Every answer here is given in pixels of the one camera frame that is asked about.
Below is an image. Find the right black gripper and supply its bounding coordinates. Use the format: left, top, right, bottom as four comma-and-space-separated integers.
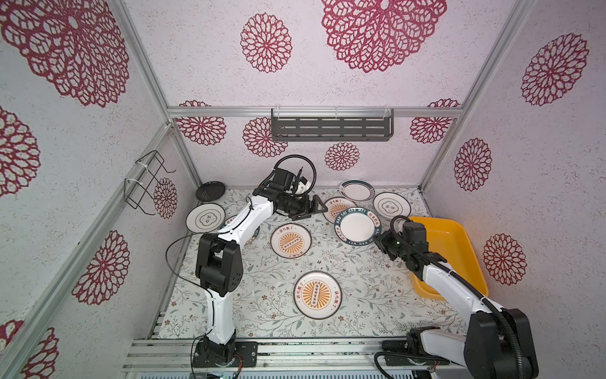
372, 229, 410, 262

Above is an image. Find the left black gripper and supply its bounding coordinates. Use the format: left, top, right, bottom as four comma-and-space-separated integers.
280, 193, 328, 221

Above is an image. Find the orange sunburst plate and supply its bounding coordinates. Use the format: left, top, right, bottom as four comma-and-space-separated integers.
293, 271, 343, 320
323, 197, 358, 224
270, 224, 312, 259

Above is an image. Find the green rim plate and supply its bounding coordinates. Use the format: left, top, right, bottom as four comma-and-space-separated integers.
339, 179, 376, 202
220, 215, 260, 246
334, 207, 382, 246

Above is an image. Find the orange sunburst plate front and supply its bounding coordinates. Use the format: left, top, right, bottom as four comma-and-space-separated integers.
293, 271, 343, 320

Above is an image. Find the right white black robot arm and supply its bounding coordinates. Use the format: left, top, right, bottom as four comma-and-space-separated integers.
373, 217, 539, 378

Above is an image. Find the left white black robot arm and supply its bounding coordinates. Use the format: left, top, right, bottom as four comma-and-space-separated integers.
195, 183, 328, 360

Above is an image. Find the yellow plastic bin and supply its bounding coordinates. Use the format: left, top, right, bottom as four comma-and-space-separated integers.
411, 216, 489, 296

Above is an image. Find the orange sunburst plate back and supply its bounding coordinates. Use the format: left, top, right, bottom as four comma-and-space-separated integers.
323, 197, 358, 224

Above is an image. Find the white plate grey motif right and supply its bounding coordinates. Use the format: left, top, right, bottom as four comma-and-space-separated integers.
372, 192, 412, 220

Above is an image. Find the white plate grey motif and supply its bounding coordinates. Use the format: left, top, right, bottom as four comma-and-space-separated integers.
372, 192, 412, 220
186, 203, 226, 233

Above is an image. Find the small black dish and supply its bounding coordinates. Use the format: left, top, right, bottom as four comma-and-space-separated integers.
195, 181, 226, 202

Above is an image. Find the white plate grey motif left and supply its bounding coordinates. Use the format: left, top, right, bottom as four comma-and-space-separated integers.
186, 203, 226, 233

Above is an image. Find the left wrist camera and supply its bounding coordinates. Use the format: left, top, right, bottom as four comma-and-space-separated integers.
271, 168, 309, 195

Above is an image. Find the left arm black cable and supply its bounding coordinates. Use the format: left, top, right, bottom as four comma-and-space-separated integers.
164, 154, 318, 342

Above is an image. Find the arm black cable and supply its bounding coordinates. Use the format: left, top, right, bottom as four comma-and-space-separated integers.
164, 154, 318, 342
373, 215, 527, 379

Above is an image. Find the dark grey wall shelf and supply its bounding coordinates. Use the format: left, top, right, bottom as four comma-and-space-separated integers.
270, 109, 394, 142

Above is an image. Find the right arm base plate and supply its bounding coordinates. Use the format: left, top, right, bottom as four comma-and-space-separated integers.
381, 340, 450, 366

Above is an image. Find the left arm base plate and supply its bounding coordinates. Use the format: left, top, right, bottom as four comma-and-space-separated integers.
192, 339, 259, 368

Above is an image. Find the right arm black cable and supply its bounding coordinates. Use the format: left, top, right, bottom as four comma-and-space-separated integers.
373, 215, 527, 379

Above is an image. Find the black wire wall rack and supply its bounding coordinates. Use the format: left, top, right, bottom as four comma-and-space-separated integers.
122, 150, 176, 216

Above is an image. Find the aluminium front rail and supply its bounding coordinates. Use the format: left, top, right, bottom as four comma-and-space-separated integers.
122, 337, 521, 374

